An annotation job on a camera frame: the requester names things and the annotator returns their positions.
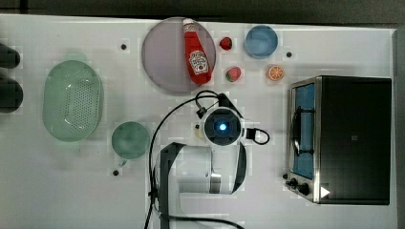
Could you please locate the green mug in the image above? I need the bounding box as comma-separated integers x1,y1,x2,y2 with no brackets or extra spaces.
112,121,151,167

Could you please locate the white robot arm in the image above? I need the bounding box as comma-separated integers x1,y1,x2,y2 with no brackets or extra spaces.
148,90,270,229

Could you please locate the blue round bowl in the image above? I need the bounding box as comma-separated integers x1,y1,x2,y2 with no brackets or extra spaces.
245,25,278,59

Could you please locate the toy orange half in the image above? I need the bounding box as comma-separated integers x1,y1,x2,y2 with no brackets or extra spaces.
266,65,285,81

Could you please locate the green perforated colander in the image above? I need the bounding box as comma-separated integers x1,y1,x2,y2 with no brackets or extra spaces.
42,57,104,142

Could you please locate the small black cup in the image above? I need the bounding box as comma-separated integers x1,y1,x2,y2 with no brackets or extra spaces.
0,44,21,69

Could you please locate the red ketchup bottle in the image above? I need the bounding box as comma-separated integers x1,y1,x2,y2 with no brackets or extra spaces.
182,18,212,85

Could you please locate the lilac round plate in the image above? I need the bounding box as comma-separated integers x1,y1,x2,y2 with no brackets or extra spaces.
141,17,200,94

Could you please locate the red green toy strawberry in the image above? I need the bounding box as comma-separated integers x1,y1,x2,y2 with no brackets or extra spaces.
225,67,242,82

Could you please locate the black silver toaster oven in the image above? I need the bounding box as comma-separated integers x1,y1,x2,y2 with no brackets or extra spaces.
283,75,392,205

